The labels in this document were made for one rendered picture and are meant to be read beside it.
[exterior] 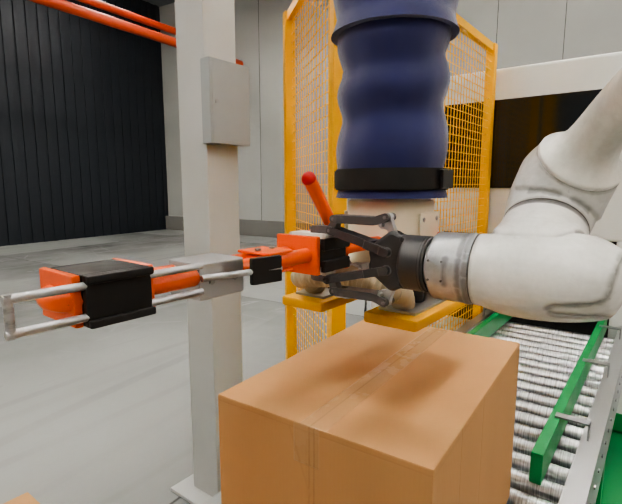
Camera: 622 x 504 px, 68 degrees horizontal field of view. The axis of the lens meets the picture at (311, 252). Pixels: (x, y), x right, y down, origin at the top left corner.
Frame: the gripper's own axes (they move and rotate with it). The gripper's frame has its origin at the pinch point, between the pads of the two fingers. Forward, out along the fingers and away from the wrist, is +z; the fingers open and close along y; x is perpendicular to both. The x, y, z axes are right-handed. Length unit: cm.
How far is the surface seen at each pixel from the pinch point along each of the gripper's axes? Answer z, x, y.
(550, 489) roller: -28, 66, 68
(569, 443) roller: -29, 93, 68
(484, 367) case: -18.0, 35.6, 26.8
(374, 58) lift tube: -1.8, 16.5, -32.3
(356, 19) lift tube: 0.6, 14.4, -38.7
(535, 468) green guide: -24, 64, 62
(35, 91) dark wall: 1080, 438, -216
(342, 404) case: -3.1, 4.6, 26.7
